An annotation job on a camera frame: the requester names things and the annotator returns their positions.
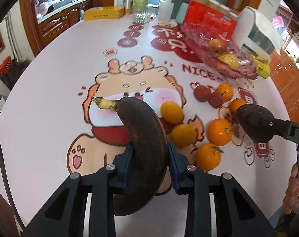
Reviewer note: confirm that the red apple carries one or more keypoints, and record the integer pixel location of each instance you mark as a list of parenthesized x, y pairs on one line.
[(218, 46)]

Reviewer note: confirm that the yellow pear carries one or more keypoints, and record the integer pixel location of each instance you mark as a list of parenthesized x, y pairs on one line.
[(230, 59)]

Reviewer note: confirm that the large orange mandarin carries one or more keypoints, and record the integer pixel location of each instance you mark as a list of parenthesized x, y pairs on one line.
[(235, 104)]

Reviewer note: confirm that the red lychee left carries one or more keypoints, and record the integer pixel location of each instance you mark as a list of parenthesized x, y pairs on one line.
[(202, 93)]

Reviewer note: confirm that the red paper cup package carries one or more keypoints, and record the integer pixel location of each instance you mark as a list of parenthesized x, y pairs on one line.
[(214, 15)]

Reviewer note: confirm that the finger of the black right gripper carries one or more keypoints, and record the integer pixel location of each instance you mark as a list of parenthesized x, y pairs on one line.
[(286, 129)]

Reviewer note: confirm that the yellow tissue box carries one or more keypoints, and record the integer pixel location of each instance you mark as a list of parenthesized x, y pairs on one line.
[(262, 68)]

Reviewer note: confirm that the red lychee right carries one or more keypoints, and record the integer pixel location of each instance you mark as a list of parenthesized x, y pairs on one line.
[(215, 100)]

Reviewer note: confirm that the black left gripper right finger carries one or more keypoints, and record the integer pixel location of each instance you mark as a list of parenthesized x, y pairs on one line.
[(216, 204)]

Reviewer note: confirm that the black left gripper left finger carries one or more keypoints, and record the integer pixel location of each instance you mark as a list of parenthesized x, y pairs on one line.
[(81, 200)]

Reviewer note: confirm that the teal container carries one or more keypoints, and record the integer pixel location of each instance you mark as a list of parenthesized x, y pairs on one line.
[(181, 13)]

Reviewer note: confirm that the white plastic squeeze bottle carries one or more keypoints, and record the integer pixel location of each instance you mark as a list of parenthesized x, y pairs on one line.
[(165, 11)]

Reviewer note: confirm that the dark overripe banana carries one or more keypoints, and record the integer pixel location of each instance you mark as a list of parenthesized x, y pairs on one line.
[(150, 155)]

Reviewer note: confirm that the yellow flat box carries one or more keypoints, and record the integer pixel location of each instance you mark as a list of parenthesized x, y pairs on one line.
[(97, 13)]

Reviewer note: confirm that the orange mandarin with stem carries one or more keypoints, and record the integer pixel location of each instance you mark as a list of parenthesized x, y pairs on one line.
[(208, 156)]

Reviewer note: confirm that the dark avocado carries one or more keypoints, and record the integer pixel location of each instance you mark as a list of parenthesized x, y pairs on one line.
[(257, 122)]

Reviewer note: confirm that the pink glass fruit plate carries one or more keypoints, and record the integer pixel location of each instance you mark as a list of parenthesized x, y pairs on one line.
[(197, 38)]

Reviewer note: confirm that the small yellow kumquat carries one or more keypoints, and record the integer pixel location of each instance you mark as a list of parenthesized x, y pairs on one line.
[(183, 135)]

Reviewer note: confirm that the right hand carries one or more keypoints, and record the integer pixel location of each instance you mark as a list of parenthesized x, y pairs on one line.
[(291, 199)]

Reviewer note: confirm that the metal can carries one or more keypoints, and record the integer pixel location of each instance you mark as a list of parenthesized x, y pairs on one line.
[(128, 6)]

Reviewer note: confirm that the wooden kitchen cabinet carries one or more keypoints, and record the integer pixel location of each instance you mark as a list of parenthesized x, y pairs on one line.
[(42, 32)]

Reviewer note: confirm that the red lychee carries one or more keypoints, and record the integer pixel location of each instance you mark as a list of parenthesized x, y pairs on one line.
[(215, 100), (202, 93)]

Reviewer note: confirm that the white cup dispenser appliance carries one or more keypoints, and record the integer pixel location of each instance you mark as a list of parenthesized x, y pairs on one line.
[(255, 34)]

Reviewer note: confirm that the clear drinking glass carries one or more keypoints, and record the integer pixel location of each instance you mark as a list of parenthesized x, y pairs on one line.
[(141, 16)]

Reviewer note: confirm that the printed cartoon tablecloth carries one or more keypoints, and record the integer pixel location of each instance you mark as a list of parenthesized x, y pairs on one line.
[(106, 83)]

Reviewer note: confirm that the red plastic basket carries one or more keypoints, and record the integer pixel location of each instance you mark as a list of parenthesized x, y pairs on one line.
[(5, 65)]

